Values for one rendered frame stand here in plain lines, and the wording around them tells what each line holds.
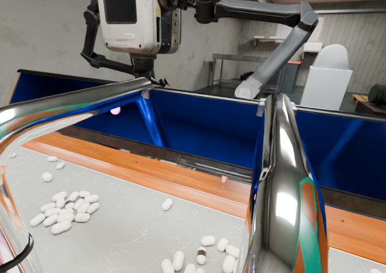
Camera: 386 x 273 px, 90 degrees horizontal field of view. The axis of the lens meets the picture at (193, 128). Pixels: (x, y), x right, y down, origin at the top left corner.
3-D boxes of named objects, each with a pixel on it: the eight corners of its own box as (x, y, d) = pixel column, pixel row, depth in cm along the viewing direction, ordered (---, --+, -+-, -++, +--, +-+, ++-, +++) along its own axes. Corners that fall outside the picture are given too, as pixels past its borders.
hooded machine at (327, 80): (336, 111, 423) (359, 45, 371) (338, 118, 374) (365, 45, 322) (299, 104, 458) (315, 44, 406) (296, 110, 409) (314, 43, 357)
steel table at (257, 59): (219, 85, 647) (222, 53, 608) (280, 93, 560) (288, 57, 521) (209, 88, 588) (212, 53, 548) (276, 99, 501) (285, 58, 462)
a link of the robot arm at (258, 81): (293, 35, 75) (307, 8, 65) (307, 42, 73) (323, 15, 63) (227, 109, 62) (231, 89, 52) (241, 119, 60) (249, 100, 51)
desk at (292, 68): (296, 85, 705) (302, 61, 671) (292, 93, 576) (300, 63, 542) (272, 83, 742) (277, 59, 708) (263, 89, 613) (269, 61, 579)
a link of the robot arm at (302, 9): (305, 23, 77) (320, -3, 68) (305, 47, 72) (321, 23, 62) (197, 11, 83) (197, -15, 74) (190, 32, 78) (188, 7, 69)
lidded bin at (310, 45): (320, 51, 640) (323, 41, 629) (320, 51, 606) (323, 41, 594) (302, 50, 664) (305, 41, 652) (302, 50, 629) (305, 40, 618)
